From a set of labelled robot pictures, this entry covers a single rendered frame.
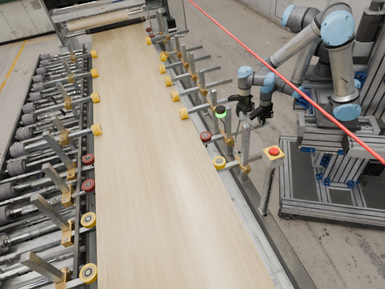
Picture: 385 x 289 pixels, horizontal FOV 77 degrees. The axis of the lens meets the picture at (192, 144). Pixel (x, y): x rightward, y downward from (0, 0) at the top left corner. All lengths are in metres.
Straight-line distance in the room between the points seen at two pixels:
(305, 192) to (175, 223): 1.30
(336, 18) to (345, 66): 0.22
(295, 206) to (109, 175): 1.45
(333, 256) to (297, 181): 0.61
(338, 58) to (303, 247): 1.50
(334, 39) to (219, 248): 1.02
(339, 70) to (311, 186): 1.24
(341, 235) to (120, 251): 1.76
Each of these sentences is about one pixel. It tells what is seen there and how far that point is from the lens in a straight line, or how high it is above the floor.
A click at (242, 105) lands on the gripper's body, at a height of 1.16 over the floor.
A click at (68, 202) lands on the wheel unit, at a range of 1.66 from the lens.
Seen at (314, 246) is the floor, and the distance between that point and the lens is 2.29.
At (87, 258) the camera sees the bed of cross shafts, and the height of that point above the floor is 0.71.
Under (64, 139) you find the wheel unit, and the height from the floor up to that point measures 0.97.
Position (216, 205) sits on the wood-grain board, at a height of 0.90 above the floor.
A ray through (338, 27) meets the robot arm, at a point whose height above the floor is 1.61.
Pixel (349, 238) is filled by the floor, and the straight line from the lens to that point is 2.42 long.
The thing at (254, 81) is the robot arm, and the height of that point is 1.32.
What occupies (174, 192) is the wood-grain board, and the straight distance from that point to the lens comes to 1.38.
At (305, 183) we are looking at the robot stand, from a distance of 2.33.
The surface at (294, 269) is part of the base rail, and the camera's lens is 1.43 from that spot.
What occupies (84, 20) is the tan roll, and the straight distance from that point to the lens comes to 3.82.
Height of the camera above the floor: 2.03
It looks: 45 degrees down
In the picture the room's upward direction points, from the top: 10 degrees counter-clockwise
